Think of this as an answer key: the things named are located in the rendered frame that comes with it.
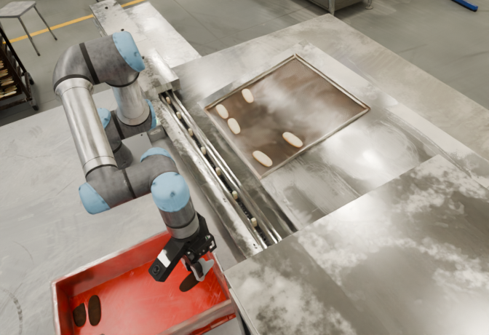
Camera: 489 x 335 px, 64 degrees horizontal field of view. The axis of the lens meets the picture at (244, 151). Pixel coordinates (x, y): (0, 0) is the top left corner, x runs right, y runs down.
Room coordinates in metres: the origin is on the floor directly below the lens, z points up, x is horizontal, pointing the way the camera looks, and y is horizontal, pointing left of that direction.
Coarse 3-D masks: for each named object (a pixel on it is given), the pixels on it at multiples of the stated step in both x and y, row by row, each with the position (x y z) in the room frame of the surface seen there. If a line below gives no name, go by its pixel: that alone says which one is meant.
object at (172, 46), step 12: (132, 12) 2.76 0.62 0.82; (144, 12) 2.72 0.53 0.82; (156, 12) 2.69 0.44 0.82; (96, 24) 2.66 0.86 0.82; (144, 24) 2.54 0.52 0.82; (156, 24) 2.51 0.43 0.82; (168, 24) 2.48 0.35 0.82; (156, 36) 2.33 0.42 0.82; (168, 36) 2.30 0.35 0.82; (180, 36) 2.28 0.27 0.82; (156, 48) 2.18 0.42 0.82; (168, 48) 2.16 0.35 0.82; (180, 48) 2.13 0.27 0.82; (192, 48) 2.11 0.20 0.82; (168, 60) 2.01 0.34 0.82; (180, 60) 1.99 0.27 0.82
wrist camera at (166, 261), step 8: (168, 248) 0.54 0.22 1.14; (176, 248) 0.54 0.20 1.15; (184, 248) 0.54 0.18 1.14; (160, 256) 0.54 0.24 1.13; (168, 256) 0.53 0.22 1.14; (176, 256) 0.52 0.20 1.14; (152, 264) 0.53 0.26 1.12; (160, 264) 0.52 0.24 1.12; (168, 264) 0.51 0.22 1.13; (176, 264) 0.52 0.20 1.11; (152, 272) 0.51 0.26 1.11; (160, 272) 0.50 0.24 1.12; (168, 272) 0.50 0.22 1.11; (160, 280) 0.49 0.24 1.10
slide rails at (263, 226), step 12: (168, 96) 1.61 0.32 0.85; (168, 108) 1.52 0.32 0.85; (180, 108) 1.50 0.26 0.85; (192, 132) 1.32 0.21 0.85; (192, 144) 1.23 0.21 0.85; (204, 144) 1.22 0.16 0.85; (216, 180) 1.01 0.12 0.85; (228, 180) 1.00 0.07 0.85; (228, 192) 0.94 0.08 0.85; (240, 192) 0.93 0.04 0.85; (240, 216) 0.83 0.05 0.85; (252, 228) 0.77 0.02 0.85; (264, 228) 0.76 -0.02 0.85; (276, 240) 0.71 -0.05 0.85
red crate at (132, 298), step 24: (144, 264) 0.72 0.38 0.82; (96, 288) 0.66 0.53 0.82; (120, 288) 0.65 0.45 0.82; (144, 288) 0.63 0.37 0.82; (168, 288) 0.62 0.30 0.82; (192, 288) 0.61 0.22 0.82; (216, 288) 0.59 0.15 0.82; (72, 312) 0.59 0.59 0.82; (120, 312) 0.57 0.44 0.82; (144, 312) 0.55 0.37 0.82; (168, 312) 0.54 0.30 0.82; (192, 312) 0.53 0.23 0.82
